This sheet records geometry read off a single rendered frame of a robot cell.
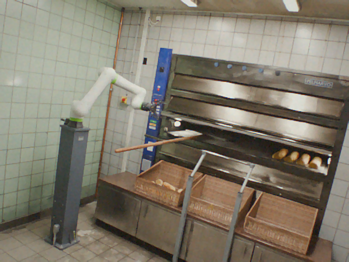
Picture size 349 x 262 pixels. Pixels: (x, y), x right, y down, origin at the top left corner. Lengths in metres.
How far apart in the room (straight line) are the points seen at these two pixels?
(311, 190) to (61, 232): 2.46
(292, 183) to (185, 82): 1.57
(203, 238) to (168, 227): 0.37
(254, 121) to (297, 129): 0.42
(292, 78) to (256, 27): 0.64
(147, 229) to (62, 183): 0.98
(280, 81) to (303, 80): 0.21
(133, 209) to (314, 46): 2.41
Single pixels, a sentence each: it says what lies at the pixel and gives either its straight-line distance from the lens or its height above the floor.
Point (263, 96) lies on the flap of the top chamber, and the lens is 3.17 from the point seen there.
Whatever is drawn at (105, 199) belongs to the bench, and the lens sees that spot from 3.54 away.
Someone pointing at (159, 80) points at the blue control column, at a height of 1.77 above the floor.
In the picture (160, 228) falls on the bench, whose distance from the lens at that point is 3.19.
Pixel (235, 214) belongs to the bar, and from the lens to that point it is 2.74.
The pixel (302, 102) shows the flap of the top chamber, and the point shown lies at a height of 1.80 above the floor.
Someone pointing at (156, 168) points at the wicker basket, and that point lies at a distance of 3.57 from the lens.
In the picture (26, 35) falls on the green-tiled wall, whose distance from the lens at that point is 3.23.
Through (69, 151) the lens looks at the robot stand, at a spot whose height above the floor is 0.98.
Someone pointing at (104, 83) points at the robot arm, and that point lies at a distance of 2.80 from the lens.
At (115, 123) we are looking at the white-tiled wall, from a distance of 4.02.
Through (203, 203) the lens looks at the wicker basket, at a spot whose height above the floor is 0.70.
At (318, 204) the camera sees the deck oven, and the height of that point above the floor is 0.89.
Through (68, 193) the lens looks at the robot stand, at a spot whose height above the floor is 0.57.
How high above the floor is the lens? 1.74
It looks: 8 degrees down
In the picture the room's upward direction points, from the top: 10 degrees clockwise
